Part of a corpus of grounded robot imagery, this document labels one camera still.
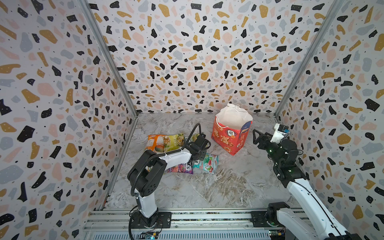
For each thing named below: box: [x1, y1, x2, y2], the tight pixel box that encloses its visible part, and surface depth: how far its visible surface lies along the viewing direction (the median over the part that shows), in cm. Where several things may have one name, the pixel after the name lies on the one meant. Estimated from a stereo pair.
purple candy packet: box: [165, 162, 194, 175], surface depth 91 cm
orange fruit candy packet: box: [145, 134, 166, 153], surface depth 102 cm
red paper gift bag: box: [211, 103, 253, 156], surface depth 93 cm
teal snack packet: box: [193, 153, 219, 175], surface depth 92 cm
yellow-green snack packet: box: [163, 133, 185, 152], surface depth 102 cm
